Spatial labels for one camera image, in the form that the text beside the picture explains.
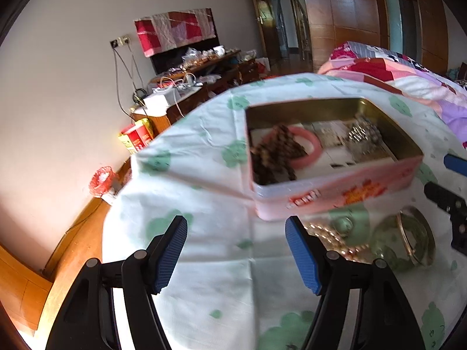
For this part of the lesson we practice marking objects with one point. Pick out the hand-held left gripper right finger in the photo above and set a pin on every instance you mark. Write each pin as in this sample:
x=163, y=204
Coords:
x=302, y=259

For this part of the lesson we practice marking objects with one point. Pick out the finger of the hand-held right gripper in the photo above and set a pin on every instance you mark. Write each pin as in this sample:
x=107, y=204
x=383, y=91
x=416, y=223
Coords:
x=443, y=195
x=456, y=164

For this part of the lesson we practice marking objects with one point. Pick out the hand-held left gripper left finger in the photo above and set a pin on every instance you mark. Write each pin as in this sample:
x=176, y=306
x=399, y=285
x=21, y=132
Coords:
x=169, y=259

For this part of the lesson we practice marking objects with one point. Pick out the pink tin box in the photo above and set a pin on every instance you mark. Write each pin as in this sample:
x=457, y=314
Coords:
x=328, y=197

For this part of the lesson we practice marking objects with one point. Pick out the pink bangle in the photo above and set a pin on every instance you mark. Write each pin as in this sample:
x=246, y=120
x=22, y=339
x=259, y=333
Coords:
x=314, y=146

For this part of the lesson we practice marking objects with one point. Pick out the silver cuff bangle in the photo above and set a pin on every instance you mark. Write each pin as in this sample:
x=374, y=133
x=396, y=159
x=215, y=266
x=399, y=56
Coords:
x=424, y=226

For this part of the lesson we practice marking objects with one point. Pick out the white green-cloud tablecloth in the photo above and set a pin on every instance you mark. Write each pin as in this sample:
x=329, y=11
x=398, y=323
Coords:
x=204, y=175

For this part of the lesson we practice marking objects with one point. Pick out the pink patchwork quilt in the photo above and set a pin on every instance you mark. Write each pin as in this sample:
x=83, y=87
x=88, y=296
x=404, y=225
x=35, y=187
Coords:
x=419, y=76

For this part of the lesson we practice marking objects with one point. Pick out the trash bin with red bag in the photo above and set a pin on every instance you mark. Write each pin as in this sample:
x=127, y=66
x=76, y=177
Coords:
x=102, y=182

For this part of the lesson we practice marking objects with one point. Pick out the printed paper leaflet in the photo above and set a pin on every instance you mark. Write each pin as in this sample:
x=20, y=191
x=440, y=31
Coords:
x=335, y=153

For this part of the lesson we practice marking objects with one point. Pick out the red yellow paper bag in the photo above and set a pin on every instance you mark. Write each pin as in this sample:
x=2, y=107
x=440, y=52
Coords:
x=137, y=138

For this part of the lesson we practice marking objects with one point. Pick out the white cardboard box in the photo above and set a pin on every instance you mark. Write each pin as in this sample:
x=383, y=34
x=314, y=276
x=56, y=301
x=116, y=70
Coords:
x=160, y=98

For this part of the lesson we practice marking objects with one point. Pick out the wooden wardrobe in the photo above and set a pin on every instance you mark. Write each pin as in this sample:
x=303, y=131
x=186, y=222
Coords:
x=350, y=18

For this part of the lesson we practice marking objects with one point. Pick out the wooden television cabinet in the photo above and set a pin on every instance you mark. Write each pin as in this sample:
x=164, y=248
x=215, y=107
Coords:
x=226, y=76

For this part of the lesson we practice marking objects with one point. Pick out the black television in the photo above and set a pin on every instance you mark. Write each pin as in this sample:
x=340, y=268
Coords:
x=166, y=62

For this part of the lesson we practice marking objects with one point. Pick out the white mug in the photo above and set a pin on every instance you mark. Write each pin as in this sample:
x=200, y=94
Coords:
x=219, y=50

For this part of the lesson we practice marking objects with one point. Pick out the red patterned cover cloth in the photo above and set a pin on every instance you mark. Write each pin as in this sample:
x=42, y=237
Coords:
x=171, y=31

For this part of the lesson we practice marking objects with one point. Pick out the wooden door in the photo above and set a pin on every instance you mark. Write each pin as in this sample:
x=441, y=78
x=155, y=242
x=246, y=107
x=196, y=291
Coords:
x=259, y=18

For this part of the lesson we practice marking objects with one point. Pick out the wall power socket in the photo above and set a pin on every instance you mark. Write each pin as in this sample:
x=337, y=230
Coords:
x=120, y=41

